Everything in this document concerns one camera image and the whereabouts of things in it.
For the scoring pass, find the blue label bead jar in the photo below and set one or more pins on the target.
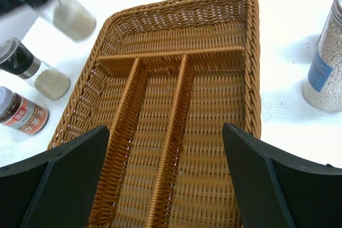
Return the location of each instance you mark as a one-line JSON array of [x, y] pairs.
[[322, 89]]

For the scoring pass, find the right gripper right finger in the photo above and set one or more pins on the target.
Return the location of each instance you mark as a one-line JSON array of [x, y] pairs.
[[275, 188]]

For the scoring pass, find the black top glass grinder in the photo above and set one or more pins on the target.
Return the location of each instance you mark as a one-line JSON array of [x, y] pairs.
[[17, 60]]

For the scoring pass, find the red label sauce jar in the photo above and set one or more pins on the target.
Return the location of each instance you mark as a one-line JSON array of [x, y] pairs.
[[19, 113]]

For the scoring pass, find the black cap salt shaker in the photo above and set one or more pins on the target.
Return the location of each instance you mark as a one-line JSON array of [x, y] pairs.
[[69, 17]]

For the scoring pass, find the brown wicker divided tray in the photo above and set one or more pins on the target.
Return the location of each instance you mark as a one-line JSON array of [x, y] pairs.
[[164, 78]]

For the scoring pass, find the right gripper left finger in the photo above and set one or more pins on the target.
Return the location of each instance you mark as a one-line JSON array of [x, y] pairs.
[[55, 188]]

